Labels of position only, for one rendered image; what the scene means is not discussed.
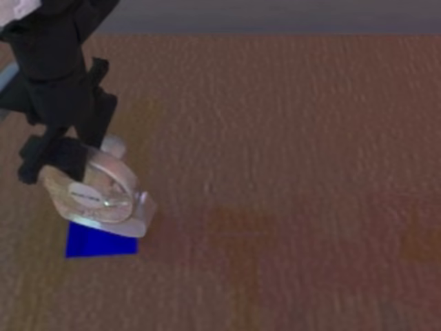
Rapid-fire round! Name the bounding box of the grey-blue bar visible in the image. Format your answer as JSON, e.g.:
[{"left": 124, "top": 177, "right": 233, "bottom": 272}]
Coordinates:
[{"left": 0, "top": 63, "right": 19, "bottom": 91}]

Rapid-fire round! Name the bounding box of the blue square marker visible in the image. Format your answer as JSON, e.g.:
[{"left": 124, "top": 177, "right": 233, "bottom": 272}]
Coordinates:
[{"left": 64, "top": 220, "right": 141, "bottom": 259}]

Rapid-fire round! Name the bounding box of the clear tape roll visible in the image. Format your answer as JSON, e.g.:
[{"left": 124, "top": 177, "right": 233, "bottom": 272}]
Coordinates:
[{"left": 41, "top": 134, "right": 158, "bottom": 239}]

